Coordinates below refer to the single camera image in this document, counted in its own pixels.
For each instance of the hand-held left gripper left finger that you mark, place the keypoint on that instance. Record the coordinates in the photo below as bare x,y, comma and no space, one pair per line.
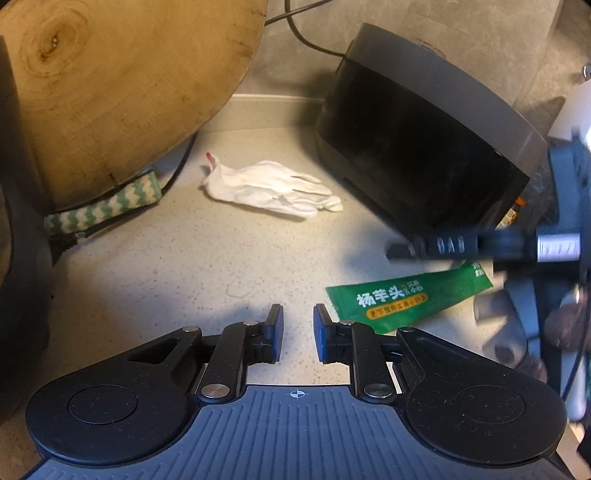
276,333

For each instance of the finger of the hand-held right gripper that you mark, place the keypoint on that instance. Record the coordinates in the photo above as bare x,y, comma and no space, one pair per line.
443,244

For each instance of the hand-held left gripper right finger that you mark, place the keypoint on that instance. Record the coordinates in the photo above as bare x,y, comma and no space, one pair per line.
319,333

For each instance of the long green wrapper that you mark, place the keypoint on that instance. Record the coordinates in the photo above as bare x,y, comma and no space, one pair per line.
392,300

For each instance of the person's right hand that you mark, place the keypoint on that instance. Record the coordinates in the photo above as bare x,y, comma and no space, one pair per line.
563,325

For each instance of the glass sauce jar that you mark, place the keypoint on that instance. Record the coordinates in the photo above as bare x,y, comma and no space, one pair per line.
514,214

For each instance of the dark grey countertop appliance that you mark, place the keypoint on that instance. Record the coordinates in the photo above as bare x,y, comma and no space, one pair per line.
415,138

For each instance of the white foam box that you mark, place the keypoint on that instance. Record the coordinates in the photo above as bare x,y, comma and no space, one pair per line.
572,115

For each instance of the white cotton glove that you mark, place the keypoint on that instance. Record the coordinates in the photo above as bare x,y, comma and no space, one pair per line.
268,189

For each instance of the green white zigzag cloth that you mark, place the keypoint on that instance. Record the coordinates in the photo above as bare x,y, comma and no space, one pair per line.
111,203

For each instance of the dark rice cooker gold trim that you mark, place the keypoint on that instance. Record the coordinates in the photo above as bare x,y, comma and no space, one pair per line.
18,277

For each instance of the round wooden cutting board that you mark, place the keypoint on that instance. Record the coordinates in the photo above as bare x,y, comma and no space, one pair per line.
106,87

